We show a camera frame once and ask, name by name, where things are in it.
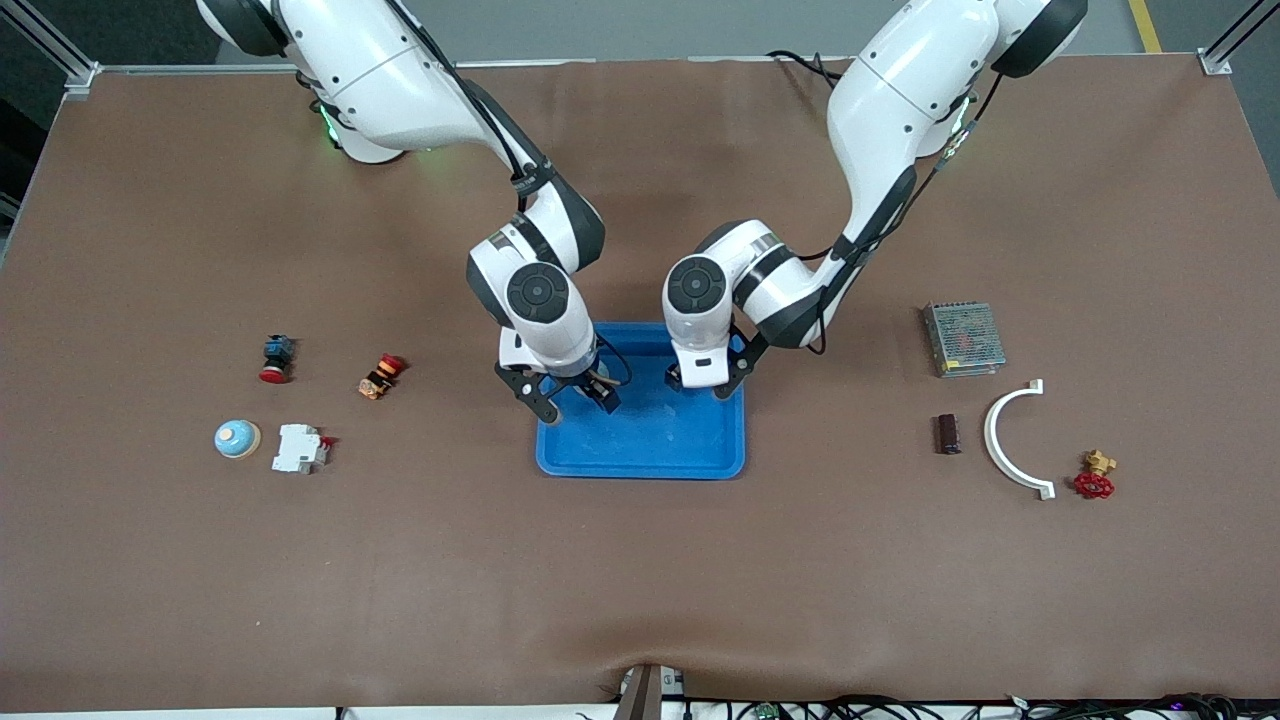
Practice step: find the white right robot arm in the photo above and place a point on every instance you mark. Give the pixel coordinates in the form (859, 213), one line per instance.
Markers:
(390, 90)

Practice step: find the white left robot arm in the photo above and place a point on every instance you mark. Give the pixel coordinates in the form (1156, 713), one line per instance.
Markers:
(890, 110)

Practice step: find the white curved bracket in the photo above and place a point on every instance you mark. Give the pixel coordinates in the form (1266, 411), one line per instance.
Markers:
(1000, 455)

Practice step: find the orange red push button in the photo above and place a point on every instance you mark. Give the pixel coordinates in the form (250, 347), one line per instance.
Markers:
(381, 377)

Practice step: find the silver table edge rail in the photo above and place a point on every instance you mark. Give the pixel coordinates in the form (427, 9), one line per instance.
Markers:
(650, 63)

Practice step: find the dark cylindrical capacitor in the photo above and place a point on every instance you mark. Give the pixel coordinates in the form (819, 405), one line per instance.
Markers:
(948, 434)

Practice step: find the grey metal clamp bracket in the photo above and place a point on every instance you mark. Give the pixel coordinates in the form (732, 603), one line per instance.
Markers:
(645, 695)

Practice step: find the white circuit breaker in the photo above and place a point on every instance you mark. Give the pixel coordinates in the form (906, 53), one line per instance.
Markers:
(298, 449)

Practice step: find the aluminium frame profile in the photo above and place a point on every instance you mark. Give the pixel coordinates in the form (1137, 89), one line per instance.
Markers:
(50, 45)
(1235, 35)

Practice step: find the red button blue body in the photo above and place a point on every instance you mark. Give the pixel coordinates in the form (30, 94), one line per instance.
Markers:
(277, 358)

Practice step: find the blue plastic tray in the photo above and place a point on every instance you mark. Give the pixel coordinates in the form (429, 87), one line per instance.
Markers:
(650, 440)

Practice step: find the metal mesh power supply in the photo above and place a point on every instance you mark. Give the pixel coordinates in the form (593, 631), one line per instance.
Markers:
(963, 340)

